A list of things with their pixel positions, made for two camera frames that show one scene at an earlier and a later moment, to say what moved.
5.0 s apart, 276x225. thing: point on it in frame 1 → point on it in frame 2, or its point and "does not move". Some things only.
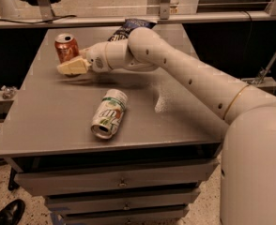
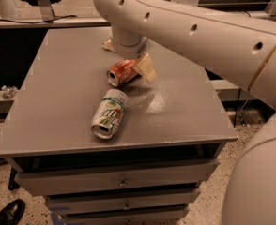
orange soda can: x=66 y=47 → x=122 y=71
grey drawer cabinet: x=117 y=147 does not move
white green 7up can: x=109 y=113 does not move
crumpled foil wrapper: x=8 y=92 does not move
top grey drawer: x=60 y=181 does not move
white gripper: x=96 y=57 → x=129 y=52
